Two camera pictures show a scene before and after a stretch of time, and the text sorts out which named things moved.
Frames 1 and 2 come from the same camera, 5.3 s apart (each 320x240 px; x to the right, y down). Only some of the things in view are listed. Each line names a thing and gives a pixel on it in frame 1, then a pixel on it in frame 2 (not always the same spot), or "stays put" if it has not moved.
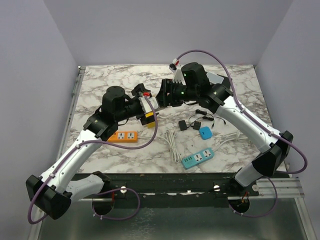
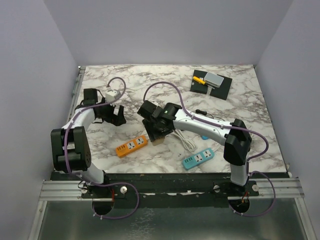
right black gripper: (164, 100) -> (153, 134)
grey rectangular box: (214, 78) stays put
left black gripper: (140, 88) -> (117, 120)
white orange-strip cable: (170, 139) -> (189, 143)
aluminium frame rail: (289, 189) stays put
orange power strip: (124, 136) -> (133, 145)
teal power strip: (197, 158) stays put
